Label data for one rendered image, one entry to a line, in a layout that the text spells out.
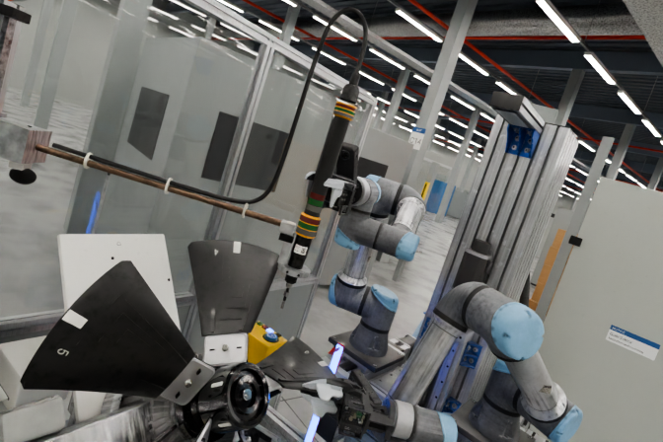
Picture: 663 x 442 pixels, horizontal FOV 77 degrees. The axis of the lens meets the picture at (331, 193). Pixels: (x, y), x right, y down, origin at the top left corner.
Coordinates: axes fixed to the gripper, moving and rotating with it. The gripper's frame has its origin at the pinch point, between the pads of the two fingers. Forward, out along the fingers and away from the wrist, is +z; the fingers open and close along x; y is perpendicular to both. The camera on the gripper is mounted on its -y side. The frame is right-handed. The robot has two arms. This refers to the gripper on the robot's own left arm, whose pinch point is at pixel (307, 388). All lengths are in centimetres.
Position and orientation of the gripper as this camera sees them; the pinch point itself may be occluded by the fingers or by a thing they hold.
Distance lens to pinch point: 106.3
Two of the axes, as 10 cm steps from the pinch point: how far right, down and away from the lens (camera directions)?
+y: 0.1, 2.2, -9.8
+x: -3.0, 9.3, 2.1
